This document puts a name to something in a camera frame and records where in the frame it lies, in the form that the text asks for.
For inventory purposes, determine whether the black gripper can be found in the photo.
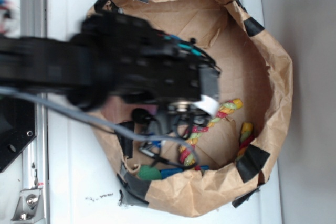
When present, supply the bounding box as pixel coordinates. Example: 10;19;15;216
104;14;220;134

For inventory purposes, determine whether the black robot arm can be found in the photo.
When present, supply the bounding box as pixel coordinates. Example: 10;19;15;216
1;11;220;131

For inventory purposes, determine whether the blue flat object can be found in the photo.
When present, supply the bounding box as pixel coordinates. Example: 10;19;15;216
160;165;209;179

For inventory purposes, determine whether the green ball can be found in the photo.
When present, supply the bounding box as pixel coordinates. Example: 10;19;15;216
138;165;162;180

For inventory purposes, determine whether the brown paper bag bin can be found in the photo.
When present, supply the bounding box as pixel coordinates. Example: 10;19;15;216
94;0;293;217

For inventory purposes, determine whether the multicoloured twisted rope toy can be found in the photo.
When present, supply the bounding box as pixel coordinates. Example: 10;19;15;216
178;99;254;170

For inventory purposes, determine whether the grey cable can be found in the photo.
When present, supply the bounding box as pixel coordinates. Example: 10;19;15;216
0;86;200;172

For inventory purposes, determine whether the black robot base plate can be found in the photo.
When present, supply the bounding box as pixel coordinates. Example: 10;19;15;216
1;97;36;172

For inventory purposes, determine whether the silver aluminium rail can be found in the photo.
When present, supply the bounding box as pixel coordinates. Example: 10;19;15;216
20;0;50;223

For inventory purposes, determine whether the silver corner bracket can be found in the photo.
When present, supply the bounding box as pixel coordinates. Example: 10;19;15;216
10;189;44;223

